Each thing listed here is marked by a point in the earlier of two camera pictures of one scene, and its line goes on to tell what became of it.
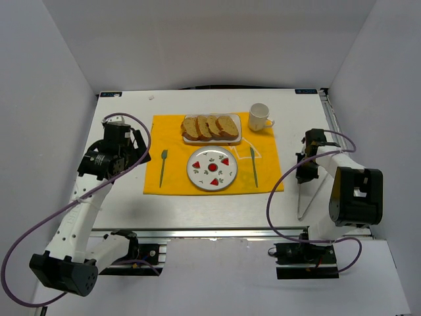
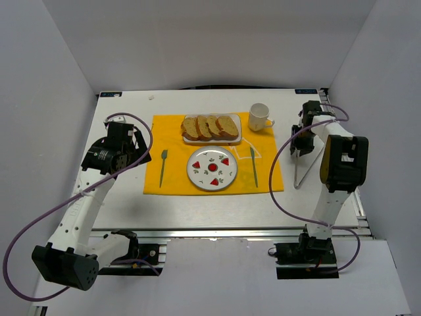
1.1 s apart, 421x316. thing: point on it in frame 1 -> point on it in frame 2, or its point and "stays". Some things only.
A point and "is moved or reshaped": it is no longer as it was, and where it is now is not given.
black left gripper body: (139, 149) stays
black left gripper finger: (141, 149) stays
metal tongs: (298, 189) is moved or reshaped
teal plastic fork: (164, 153) stays
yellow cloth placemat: (256, 155) stays
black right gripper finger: (300, 172) -> (294, 142)
